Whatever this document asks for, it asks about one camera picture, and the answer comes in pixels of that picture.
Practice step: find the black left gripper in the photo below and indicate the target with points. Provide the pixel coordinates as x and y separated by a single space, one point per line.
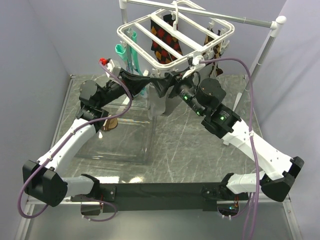
134 82

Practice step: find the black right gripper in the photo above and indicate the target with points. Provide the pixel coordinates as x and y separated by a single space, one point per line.
162 84

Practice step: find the white clip sock hanger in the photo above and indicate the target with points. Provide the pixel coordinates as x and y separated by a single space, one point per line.
172 42

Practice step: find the brown argyle sock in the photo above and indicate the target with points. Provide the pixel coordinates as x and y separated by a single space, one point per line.
214 53
110 124

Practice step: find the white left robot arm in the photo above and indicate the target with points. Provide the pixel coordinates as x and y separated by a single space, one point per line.
42 179

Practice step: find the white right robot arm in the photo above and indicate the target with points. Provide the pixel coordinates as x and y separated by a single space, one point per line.
276 172

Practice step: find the teal patterned sock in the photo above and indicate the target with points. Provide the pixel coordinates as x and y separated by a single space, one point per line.
121 50
136 66

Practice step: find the brown argyle hanging sock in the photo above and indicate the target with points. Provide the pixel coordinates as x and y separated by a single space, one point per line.
214 53

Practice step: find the clear plastic bin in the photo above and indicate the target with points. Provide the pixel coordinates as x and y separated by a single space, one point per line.
131 141

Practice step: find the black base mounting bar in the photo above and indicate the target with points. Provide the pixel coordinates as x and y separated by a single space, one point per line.
164 196

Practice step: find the silver white drying rack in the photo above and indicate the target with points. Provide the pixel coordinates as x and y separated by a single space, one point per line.
274 26

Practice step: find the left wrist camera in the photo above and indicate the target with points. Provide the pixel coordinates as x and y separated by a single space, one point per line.
110 65

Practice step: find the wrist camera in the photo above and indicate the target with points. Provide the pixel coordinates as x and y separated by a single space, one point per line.
197 63
110 65

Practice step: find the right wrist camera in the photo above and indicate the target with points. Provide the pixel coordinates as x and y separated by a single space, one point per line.
197 63

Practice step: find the aluminium frame rail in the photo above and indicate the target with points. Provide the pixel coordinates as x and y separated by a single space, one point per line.
23 200

